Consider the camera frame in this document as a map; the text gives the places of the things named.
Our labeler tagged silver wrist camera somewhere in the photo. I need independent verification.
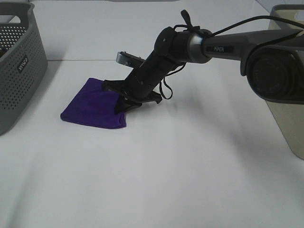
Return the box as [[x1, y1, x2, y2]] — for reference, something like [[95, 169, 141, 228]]
[[116, 51, 145, 68]]

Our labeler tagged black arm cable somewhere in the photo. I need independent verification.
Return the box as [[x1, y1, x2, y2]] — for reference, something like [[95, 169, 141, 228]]
[[159, 9, 304, 100]]

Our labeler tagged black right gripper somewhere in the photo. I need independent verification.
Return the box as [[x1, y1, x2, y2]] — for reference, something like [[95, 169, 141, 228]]
[[102, 27, 181, 114]]

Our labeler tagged beige plastic bin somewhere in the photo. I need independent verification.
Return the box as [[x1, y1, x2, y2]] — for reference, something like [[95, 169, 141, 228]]
[[267, 4, 304, 159]]

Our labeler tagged purple towel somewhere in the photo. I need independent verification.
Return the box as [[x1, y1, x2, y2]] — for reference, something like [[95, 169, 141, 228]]
[[60, 78, 126, 129]]

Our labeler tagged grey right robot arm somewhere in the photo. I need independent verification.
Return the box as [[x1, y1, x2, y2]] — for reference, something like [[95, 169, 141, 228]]
[[102, 27, 304, 113]]

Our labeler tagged grey perforated plastic basket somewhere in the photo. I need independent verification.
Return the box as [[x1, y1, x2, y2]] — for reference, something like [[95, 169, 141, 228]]
[[0, 1, 48, 133]]

